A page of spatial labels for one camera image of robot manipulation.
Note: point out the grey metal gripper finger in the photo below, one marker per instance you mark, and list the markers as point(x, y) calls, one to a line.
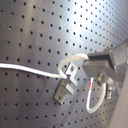
point(115, 56)

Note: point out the grey metal bracket with bolt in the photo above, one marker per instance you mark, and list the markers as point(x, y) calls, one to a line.
point(101, 72)

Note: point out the grey metal cable clip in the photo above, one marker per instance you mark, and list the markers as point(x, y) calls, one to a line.
point(65, 85)

